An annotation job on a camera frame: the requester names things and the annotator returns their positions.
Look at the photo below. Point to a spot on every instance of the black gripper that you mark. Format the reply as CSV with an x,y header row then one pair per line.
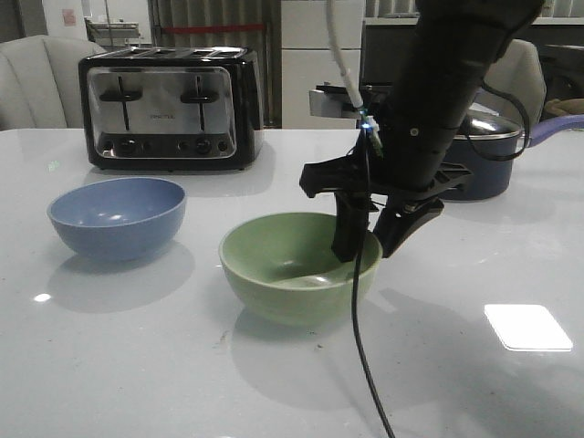
x,y
345,176

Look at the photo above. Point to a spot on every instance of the green bowl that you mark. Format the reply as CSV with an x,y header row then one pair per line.
x,y
282,267

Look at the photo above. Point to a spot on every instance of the blue bowl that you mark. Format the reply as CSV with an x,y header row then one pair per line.
x,y
119,219

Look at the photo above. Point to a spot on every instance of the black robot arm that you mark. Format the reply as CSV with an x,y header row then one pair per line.
x,y
454,44

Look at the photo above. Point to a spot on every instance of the dark blue saucepan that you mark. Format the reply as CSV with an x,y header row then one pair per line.
x,y
491,161

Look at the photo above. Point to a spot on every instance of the glass pot lid blue knob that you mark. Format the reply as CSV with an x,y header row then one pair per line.
x,y
480,125

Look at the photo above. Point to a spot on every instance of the dark kitchen counter cabinet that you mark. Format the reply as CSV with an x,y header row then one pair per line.
x,y
387,42

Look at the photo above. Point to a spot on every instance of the white refrigerator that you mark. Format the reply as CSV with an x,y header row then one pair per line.
x,y
307,62

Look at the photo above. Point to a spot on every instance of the grey chair right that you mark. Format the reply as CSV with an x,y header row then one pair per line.
x,y
518,73

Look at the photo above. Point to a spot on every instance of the grey chair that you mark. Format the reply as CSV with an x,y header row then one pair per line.
x,y
40,84
518,73

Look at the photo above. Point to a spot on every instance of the woven basket at right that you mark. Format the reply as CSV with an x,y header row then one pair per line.
x,y
563,107

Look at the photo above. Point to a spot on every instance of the black and chrome toaster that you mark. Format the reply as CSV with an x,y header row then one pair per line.
x,y
172,108

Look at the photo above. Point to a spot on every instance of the grey chair left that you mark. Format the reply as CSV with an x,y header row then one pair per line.
x,y
40,84

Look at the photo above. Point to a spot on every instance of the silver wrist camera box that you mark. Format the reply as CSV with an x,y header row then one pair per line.
x,y
329,101

